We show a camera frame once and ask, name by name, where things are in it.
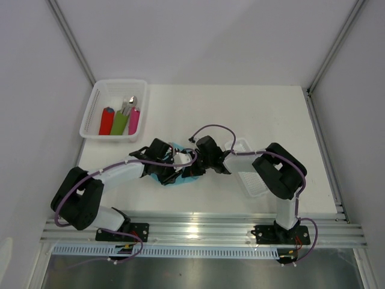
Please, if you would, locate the small white plastic tray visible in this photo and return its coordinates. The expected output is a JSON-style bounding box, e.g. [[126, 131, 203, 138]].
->
[[224, 138, 269, 197]]

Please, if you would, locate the red napkin roll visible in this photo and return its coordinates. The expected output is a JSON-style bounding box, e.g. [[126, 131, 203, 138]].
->
[[99, 107, 115, 135]]

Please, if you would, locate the pink napkin roll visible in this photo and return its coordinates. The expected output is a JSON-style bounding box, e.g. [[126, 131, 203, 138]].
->
[[128, 107, 140, 135]]

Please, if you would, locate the white slotted cable duct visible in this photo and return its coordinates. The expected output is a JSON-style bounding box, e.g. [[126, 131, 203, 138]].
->
[[52, 244, 279, 259]]

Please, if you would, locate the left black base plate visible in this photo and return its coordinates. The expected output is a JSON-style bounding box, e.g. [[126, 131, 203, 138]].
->
[[95, 222, 150, 243]]

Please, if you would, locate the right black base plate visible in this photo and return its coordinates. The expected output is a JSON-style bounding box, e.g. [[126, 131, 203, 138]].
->
[[251, 224, 311, 245]]

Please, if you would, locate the aluminium frame post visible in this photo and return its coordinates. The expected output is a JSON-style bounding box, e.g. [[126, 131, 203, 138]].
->
[[306, 0, 371, 94], [45, 0, 96, 86]]

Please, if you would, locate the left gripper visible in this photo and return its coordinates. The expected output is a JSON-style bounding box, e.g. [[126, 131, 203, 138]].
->
[[155, 155, 183, 185]]

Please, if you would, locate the left aluminium frame post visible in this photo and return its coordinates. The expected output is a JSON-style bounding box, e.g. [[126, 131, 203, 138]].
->
[[45, 0, 96, 86]]

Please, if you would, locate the teal paper napkin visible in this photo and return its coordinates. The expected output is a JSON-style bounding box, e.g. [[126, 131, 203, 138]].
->
[[150, 143, 199, 186]]

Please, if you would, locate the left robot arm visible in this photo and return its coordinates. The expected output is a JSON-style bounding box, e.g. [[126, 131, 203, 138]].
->
[[51, 138, 176, 241]]

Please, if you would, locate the right aluminium frame post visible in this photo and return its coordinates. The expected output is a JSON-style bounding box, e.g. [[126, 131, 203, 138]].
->
[[306, 0, 371, 94]]

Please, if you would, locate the aluminium mounting rail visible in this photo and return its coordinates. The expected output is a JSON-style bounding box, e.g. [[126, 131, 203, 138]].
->
[[42, 212, 368, 249]]

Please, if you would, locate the large white plastic basket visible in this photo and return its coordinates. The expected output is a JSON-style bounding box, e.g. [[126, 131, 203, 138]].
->
[[79, 79, 149, 142]]

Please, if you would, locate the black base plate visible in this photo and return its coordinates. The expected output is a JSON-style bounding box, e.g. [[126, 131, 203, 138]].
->
[[95, 222, 150, 243], [251, 224, 311, 245]]

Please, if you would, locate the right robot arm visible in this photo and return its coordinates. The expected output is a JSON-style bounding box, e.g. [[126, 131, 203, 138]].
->
[[182, 136, 307, 244]]

